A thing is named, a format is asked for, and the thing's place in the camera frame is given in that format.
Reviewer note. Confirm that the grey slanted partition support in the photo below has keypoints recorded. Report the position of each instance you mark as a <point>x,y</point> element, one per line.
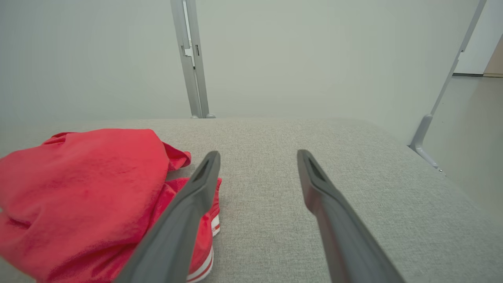
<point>422,129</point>

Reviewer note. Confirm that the grey partition post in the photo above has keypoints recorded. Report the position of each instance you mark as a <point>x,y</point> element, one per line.
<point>188,78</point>

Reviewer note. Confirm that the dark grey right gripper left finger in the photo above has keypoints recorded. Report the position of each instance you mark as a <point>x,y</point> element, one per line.
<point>173,236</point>

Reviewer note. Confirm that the red shorts with number 23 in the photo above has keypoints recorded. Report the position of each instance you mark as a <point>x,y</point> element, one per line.
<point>78,184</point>

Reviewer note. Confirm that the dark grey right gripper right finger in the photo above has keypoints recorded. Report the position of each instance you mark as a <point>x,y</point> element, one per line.
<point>346,236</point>

